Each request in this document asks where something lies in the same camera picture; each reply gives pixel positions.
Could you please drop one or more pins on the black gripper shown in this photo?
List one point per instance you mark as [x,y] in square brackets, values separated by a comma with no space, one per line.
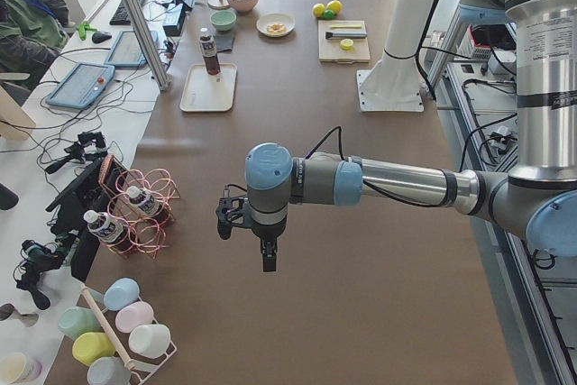
[268,233]

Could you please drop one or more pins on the white round plate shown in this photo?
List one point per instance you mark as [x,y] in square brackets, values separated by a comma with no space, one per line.
[266,19]

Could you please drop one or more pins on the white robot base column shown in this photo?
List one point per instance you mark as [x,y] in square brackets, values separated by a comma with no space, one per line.
[393,84]

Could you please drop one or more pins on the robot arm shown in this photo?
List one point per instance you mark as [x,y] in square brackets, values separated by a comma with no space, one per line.
[536,200]

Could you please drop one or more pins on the cream rabbit tray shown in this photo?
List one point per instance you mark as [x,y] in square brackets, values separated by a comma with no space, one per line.
[208,93]

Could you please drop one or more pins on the tea bottle on tray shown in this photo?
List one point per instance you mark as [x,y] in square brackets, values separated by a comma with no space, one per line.
[209,51]

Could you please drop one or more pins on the twisted glazed donut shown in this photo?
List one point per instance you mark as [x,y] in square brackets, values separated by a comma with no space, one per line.
[276,28]

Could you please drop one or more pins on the tea bottle in rack upper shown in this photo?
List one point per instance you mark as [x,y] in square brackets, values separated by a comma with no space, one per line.
[147,203]

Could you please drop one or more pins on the tea bottle in rack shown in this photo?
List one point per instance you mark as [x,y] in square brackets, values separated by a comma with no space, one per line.
[108,229]
[147,203]

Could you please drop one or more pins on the pink cup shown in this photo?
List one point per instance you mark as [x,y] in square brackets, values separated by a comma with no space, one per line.
[133,315]

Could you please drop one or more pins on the white cup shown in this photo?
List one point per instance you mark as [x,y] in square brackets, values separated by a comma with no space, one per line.
[150,341]

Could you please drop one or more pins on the blue cup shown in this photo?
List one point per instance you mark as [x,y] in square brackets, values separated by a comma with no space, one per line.
[121,293]

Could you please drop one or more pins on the tea bottle in rack lower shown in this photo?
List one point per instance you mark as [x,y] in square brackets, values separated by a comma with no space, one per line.
[108,229]

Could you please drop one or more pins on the white cup rack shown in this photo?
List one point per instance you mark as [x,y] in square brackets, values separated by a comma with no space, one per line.
[142,369]

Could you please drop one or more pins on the grey cup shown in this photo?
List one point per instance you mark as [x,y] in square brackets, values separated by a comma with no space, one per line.
[108,371]

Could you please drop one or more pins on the yellow cup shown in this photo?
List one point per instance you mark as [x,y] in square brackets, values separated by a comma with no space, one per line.
[91,346]

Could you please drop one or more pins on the green cup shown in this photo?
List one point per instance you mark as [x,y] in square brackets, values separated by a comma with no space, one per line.
[75,321]

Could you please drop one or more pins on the wooden cutting board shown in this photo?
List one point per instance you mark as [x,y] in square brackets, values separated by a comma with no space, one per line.
[329,50]

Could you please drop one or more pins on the grey folded cloth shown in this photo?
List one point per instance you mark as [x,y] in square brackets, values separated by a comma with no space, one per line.
[224,41]

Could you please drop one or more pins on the half lemon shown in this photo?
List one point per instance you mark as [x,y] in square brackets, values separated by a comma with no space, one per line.
[346,44]

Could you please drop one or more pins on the yellow plastic knife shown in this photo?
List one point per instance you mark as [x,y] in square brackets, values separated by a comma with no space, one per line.
[345,26]

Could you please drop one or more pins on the mint green bowl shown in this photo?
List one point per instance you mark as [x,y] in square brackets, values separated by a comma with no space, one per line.
[224,20]

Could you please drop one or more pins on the green lime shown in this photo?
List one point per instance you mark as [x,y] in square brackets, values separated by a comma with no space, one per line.
[328,14]

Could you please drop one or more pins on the teach pendant far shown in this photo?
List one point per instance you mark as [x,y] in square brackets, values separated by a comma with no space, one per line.
[126,52]

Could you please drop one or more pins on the teach pendant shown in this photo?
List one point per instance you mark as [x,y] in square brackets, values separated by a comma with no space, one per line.
[126,52]
[84,84]

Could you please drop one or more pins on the yellow lemon near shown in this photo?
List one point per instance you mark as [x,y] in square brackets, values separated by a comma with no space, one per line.
[318,10]

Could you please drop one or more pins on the yellow lemon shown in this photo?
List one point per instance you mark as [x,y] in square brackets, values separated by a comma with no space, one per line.
[335,6]
[318,10]

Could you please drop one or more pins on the teach pendant near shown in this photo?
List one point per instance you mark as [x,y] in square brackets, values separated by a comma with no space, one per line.
[84,84]

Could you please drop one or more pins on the yellow lemon far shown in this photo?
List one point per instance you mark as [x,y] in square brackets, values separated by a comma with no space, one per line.
[335,6]

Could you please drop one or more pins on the black computer mouse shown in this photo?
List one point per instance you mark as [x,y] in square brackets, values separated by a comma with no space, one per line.
[100,36]

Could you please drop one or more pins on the seated person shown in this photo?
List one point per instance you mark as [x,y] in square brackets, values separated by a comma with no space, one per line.
[32,36]

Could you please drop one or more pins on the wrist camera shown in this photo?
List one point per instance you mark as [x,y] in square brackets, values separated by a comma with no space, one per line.
[232,212]

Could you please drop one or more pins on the copper wire bottle rack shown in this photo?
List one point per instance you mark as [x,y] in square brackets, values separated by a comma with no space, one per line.
[145,234]

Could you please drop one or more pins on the aluminium frame post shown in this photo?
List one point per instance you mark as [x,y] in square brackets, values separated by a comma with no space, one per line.
[147,44]

